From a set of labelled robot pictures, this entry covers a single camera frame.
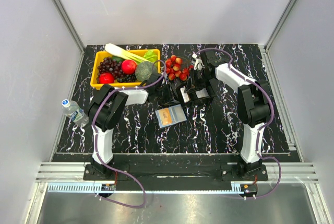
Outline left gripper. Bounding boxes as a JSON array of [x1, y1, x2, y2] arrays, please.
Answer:
[[155, 83, 181, 106]]

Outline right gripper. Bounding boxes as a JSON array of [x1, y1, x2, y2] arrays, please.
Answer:
[[184, 68, 212, 95]]

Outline brown credit card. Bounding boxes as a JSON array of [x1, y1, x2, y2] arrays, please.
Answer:
[[156, 108, 173, 127]]

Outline black card holder wallet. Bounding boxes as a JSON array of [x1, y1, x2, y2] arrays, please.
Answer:
[[159, 104, 187, 128]]

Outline black card box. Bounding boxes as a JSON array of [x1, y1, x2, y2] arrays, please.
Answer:
[[176, 85, 217, 106]]

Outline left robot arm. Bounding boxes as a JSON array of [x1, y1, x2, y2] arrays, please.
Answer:
[[88, 73, 179, 180]]

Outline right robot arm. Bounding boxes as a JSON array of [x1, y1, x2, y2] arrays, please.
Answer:
[[185, 63, 274, 180]]

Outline green cantaloupe melon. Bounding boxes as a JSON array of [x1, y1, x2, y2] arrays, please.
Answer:
[[135, 61, 157, 81]]

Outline red cherry bunch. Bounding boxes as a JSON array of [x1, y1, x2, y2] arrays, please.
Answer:
[[165, 55, 194, 81]]

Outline green lettuce leaf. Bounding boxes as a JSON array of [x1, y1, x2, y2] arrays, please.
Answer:
[[143, 50, 158, 63]]

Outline red apple upper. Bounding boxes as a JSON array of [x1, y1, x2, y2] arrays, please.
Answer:
[[121, 60, 137, 75]]

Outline red apple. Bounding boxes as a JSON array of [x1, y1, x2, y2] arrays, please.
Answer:
[[121, 60, 137, 75], [99, 73, 114, 84]]

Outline green avocado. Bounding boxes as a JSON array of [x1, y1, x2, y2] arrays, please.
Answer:
[[111, 56, 124, 63]]

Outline white green leek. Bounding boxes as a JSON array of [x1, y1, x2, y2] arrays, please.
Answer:
[[104, 43, 147, 63]]

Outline red apple lower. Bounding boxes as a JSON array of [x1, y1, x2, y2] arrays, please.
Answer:
[[99, 73, 114, 84]]

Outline purple grape bunch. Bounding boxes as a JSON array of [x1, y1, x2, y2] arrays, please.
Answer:
[[97, 57, 136, 84]]

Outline yellow plastic basket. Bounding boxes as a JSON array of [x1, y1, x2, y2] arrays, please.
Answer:
[[90, 49, 149, 90]]

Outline plastic water bottle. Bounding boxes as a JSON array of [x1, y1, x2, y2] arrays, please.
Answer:
[[62, 99, 89, 127]]

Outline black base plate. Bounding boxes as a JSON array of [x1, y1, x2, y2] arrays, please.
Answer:
[[83, 154, 268, 192]]

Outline aluminium frame rail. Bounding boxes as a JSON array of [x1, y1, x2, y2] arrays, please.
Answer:
[[37, 162, 318, 184]]

